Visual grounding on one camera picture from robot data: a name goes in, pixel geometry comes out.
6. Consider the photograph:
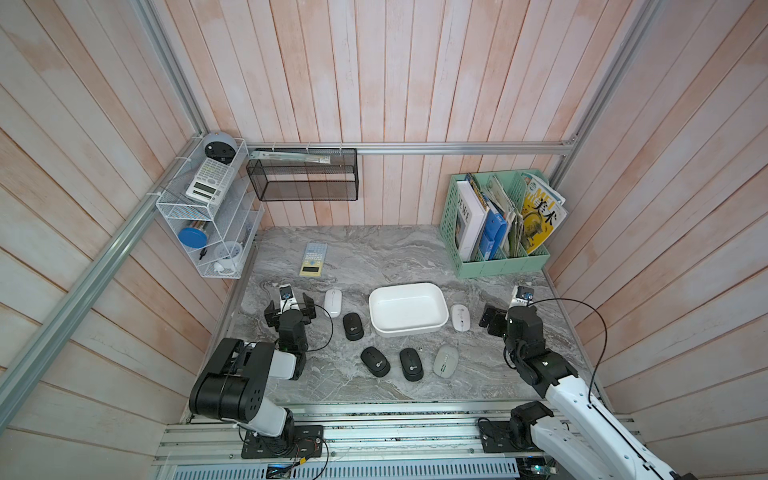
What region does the white computer mouse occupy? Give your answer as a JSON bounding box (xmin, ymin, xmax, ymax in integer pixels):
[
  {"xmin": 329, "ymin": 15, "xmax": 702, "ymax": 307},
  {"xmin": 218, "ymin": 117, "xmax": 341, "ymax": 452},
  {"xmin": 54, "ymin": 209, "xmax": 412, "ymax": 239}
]
[{"xmin": 323, "ymin": 289, "xmax": 342, "ymax": 318}]

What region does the black ribbed mouse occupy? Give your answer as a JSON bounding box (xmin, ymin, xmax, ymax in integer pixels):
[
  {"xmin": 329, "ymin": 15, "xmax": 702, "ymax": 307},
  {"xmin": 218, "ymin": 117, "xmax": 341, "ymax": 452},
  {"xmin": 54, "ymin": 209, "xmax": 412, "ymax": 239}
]
[{"xmin": 342, "ymin": 312, "xmax": 364, "ymax": 341}]

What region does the grey white mouse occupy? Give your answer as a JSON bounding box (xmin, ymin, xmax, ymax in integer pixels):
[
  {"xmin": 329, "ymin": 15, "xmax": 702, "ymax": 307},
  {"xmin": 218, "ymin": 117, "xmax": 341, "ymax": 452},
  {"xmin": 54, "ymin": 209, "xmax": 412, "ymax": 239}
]
[{"xmin": 433, "ymin": 345, "xmax": 460, "ymax": 379}]

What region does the white plastic storage box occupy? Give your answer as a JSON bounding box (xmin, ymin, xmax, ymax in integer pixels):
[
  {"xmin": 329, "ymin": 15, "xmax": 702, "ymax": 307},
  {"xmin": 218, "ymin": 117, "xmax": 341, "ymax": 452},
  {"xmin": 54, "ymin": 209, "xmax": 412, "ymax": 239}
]
[{"xmin": 368, "ymin": 283, "xmax": 450, "ymax": 338}]

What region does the black mouse with logo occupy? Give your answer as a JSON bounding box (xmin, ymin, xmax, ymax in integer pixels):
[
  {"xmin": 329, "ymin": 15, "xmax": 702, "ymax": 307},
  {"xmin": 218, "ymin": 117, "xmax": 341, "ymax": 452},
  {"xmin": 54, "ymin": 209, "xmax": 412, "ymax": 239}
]
[{"xmin": 399, "ymin": 347, "xmax": 424, "ymax": 382}]

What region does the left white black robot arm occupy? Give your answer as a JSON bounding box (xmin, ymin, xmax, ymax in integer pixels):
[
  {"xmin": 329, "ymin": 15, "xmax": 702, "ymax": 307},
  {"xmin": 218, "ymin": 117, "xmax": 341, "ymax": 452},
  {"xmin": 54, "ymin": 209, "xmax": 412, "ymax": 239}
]
[{"xmin": 189, "ymin": 288, "xmax": 316, "ymax": 442}]

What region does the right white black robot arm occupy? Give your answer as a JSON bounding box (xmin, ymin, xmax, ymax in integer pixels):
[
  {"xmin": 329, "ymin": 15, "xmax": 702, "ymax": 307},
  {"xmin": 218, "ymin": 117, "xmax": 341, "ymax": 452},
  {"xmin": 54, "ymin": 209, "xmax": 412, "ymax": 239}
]
[{"xmin": 477, "ymin": 301, "xmax": 695, "ymax": 479}]

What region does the yellow blue calculator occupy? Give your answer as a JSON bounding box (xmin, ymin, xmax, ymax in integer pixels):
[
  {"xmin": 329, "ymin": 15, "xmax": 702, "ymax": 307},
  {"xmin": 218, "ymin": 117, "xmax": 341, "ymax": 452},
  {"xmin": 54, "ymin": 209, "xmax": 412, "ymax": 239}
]
[{"xmin": 299, "ymin": 242, "xmax": 328, "ymax": 278}]

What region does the white cup on shelf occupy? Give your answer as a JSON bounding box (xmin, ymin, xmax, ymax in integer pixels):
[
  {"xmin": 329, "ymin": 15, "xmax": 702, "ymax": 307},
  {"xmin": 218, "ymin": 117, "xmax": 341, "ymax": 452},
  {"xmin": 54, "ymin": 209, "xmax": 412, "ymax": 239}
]
[{"xmin": 213, "ymin": 241, "xmax": 243, "ymax": 275}]

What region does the blue folder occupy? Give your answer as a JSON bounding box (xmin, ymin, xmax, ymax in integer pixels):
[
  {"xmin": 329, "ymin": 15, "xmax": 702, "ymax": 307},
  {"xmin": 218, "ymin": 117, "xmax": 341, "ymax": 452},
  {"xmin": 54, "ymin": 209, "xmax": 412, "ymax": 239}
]
[{"xmin": 478, "ymin": 201, "xmax": 508, "ymax": 261}]

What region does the green plastic file crate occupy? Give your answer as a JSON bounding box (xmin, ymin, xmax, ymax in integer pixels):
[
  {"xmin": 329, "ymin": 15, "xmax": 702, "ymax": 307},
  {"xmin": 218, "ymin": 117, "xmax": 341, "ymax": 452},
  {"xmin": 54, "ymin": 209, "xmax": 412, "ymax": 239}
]
[{"xmin": 438, "ymin": 169, "xmax": 550, "ymax": 279}]

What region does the yellow art magazine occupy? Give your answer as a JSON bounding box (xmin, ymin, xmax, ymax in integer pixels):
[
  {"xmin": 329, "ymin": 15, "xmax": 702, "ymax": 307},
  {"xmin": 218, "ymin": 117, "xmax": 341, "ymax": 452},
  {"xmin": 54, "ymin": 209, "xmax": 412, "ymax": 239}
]
[{"xmin": 521, "ymin": 172, "xmax": 568, "ymax": 255}]

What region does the thick white book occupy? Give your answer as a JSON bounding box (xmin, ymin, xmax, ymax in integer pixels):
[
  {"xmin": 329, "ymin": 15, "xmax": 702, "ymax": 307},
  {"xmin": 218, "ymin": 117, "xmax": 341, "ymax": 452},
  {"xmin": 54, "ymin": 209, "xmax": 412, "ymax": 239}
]
[{"xmin": 454, "ymin": 180, "xmax": 488, "ymax": 263}]

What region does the blue lid container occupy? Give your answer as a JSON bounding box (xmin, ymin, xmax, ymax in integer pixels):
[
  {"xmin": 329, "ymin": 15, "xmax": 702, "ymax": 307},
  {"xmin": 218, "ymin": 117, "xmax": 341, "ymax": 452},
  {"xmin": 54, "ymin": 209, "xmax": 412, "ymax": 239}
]
[{"xmin": 177, "ymin": 220, "xmax": 209, "ymax": 249}]

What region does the white grey desk calculator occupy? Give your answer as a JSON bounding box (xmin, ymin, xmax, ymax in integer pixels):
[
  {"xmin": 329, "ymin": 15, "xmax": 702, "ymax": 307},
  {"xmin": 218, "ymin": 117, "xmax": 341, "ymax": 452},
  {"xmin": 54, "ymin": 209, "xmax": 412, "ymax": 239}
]
[{"xmin": 185, "ymin": 158, "xmax": 235, "ymax": 206}]

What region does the flat packet on basket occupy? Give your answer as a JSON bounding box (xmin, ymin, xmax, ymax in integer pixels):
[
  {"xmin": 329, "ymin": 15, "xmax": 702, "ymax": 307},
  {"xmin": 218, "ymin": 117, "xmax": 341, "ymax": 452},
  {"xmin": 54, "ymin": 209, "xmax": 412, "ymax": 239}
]
[{"xmin": 250, "ymin": 150, "xmax": 331, "ymax": 165}]

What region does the round grey black speaker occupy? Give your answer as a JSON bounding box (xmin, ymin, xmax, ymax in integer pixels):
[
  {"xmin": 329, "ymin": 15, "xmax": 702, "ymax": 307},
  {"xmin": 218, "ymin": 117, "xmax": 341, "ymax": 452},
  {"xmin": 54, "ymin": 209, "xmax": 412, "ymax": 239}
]
[{"xmin": 203, "ymin": 132, "xmax": 238, "ymax": 165}]

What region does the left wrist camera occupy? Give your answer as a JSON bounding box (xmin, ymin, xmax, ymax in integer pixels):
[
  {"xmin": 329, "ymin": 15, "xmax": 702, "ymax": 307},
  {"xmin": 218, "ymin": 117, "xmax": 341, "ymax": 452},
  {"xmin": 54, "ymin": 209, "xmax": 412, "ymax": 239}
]
[{"xmin": 279, "ymin": 284, "xmax": 299, "ymax": 312}]

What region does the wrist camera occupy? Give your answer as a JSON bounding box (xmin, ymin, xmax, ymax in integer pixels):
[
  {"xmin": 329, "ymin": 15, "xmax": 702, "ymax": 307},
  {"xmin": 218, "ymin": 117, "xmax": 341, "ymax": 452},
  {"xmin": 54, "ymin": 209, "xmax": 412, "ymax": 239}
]
[
  {"xmin": 509, "ymin": 285, "xmax": 534, "ymax": 307},
  {"xmin": 279, "ymin": 284, "xmax": 299, "ymax": 312}
]

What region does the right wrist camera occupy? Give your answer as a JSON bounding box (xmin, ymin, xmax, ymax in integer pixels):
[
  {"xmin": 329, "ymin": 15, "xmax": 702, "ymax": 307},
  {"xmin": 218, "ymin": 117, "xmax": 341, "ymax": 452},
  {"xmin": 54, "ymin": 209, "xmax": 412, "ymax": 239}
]
[{"xmin": 509, "ymin": 285, "xmax": 534, "ymax": 307}]

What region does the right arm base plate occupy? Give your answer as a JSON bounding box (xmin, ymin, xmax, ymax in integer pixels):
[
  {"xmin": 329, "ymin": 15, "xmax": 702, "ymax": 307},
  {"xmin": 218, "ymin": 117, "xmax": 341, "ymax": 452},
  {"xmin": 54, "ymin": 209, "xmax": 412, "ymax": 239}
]
[{"xmin": 476, "ymin": 417, "xmax": 562, "ymax": 453}]

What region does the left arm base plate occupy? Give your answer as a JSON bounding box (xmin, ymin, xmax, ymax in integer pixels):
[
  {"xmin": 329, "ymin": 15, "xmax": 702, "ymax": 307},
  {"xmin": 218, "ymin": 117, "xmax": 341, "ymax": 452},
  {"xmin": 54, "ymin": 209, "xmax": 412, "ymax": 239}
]
[{"xmin": 238, "ymin": 425, "xmax": 324, "ymax": 460}]

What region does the black mesh wall basket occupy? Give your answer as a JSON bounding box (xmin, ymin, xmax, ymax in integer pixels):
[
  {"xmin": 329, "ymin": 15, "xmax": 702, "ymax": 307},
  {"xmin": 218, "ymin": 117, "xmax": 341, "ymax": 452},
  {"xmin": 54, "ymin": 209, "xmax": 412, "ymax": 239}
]
[{"xmin": 246, "ymin": 148, "xmax": 360, "ymax": 202}]

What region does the white wire wall shelf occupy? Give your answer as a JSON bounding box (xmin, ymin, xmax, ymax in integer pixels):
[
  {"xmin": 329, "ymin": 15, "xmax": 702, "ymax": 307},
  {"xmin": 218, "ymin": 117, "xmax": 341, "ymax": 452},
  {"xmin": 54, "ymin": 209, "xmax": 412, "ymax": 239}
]
[{"xmin": 156, "ymin": 132, "xmax": 264, "ymax": 279}]

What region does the aluminium rail base frame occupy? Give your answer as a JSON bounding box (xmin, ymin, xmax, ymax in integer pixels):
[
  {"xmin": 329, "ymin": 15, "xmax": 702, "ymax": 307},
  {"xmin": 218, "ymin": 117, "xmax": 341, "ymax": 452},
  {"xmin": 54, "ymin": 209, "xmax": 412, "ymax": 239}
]
[{"xmin": 148, "ymin": 400, "xmax": 553, "ymax": 479}]

